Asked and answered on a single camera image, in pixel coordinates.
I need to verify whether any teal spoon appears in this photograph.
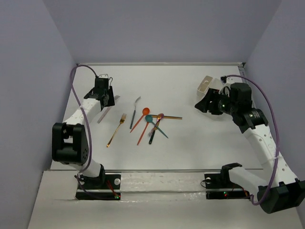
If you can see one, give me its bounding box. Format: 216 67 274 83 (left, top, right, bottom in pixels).
145 114 168 138

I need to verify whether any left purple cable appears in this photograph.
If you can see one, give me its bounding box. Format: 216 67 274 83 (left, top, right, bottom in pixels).
69 64 101 187

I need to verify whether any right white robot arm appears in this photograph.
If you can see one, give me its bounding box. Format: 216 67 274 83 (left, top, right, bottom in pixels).
195 83 305 214

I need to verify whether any metal table rail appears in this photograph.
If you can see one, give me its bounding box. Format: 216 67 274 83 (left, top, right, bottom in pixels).
83 62 244 67

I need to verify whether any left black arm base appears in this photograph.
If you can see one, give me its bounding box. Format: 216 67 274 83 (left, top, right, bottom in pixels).
75 173 121 201

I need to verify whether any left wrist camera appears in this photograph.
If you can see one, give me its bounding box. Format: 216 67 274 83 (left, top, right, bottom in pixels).
98 74 113 83

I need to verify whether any white utensil caddy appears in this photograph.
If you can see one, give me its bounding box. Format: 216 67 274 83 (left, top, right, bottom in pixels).
196 76 224 104

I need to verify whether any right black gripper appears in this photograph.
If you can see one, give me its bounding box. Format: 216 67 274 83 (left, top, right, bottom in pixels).
194 88 238 116

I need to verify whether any silver fork dark handle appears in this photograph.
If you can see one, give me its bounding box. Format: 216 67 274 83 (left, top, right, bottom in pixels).
130 96 141 129

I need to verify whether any gold fork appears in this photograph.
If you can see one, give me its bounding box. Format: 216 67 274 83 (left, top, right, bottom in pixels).
106 113 127 147

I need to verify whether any iridescent spoon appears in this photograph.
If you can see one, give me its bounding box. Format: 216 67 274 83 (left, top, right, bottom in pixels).
152 113 164 122

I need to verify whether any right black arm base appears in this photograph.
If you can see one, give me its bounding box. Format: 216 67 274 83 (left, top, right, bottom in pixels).
200 173 250 200

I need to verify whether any orange spoon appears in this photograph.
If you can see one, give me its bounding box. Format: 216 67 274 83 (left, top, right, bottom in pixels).
130 107 150 132

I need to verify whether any orange chopstick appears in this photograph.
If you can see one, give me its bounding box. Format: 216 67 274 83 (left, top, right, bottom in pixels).
151 115 183 120

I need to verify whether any dark blue chopstick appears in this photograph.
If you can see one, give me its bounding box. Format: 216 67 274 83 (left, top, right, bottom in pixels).
150 114 183 119

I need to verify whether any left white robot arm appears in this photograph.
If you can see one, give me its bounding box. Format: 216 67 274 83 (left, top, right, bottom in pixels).
52 76 115 188

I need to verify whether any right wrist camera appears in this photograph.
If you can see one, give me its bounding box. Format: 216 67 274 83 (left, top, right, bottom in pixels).
220 76 235 87

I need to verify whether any gold knife dark handle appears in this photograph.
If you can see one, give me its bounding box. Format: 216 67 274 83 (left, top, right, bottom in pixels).
149 121 160 145

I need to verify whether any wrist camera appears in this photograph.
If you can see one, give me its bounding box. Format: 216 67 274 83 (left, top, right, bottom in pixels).
98 74 113 83
220 76 235 87

